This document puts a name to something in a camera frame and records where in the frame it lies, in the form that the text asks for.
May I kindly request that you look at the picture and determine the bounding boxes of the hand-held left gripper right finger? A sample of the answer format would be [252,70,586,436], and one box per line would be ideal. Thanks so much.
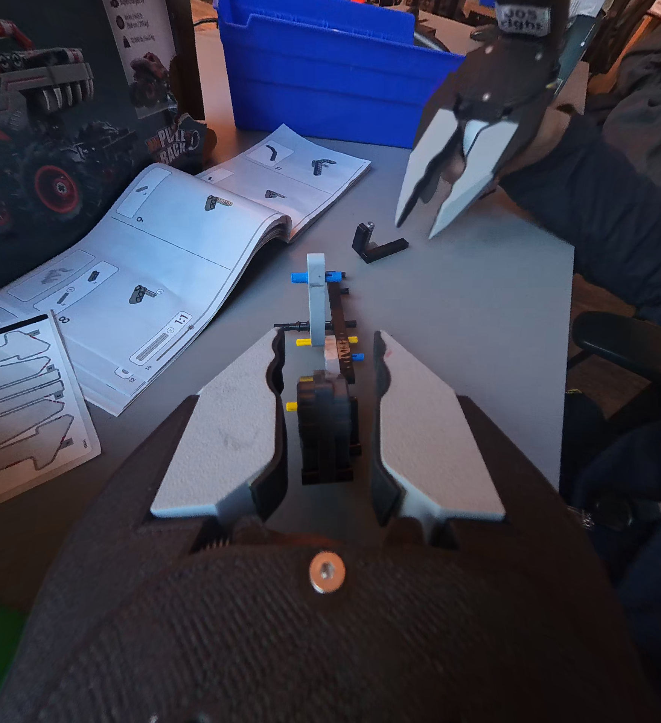
[369,330,507,526]

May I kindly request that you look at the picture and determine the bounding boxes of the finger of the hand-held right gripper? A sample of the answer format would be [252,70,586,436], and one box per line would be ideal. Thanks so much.
[429,119,521,239]
[395,104,468,228]

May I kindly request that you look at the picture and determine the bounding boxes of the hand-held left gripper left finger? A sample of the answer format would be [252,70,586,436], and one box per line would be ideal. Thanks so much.
[150,328,290,523]

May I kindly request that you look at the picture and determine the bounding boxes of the black angled lego beam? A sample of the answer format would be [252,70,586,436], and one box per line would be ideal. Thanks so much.
[352,221,409,264]

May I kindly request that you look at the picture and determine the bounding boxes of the partly built lego chassis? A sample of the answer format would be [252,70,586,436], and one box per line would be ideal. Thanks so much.
[273,252,365,487]

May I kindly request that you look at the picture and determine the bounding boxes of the lego instruction booklet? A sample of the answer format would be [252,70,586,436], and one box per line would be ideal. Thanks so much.
[0,124,372,418]

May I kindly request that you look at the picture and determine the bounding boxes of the person's right forearm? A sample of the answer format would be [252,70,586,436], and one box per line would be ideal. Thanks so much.
[500,113,661,328]

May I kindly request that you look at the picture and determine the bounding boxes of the lego sticker sheet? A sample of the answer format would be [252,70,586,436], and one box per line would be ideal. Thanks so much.
[0,311,101,517]

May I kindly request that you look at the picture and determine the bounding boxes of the dark lego set box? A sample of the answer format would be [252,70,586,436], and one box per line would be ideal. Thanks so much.
[0,0,218,308]

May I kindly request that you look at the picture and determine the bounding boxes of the person's right hand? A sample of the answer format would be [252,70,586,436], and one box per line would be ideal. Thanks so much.
[496,106,572,185]

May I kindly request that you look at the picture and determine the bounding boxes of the blue plastic bin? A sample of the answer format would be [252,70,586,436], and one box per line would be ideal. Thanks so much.
[218,0,467,149]

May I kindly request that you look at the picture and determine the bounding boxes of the dark jacket on chair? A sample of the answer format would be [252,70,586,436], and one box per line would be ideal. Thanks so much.
[587,20,661,193]

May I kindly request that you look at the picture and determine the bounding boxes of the person's dark clothing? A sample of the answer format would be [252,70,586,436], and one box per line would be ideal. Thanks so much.
[559,390,661,723]

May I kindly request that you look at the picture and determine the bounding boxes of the black chair armrest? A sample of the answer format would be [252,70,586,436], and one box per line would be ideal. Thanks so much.
[570,311,661,390]

